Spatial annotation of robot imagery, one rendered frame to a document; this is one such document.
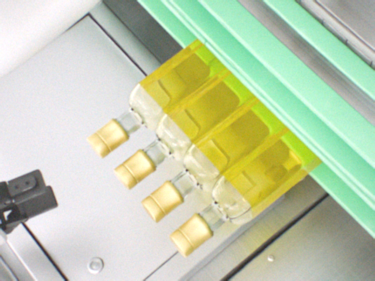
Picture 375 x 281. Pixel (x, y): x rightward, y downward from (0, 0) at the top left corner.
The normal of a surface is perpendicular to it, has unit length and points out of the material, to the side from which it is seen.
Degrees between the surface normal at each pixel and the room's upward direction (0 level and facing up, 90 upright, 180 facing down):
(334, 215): 90
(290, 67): 90
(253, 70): 90
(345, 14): 90
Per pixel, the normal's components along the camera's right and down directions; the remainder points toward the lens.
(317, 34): -0.09, -0.43
